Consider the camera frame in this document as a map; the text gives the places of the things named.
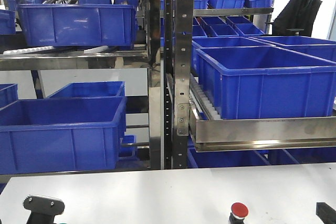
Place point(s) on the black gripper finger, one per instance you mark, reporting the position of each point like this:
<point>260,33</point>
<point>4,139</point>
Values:
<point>326,213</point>

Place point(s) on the red mushroom push button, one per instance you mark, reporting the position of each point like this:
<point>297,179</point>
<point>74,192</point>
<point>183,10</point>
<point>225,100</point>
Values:
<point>239,212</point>

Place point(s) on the blue bin right shelf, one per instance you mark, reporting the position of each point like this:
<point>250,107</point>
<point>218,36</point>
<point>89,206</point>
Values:
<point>266,82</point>

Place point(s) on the blue bin lower left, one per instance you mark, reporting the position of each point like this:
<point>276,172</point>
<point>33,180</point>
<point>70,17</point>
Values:
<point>58,135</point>

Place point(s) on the blue bin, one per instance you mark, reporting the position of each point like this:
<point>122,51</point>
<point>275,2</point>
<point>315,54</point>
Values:
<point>58,135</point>
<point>64,25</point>

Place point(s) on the blue bin upper left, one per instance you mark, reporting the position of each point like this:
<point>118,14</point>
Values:
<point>64,25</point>

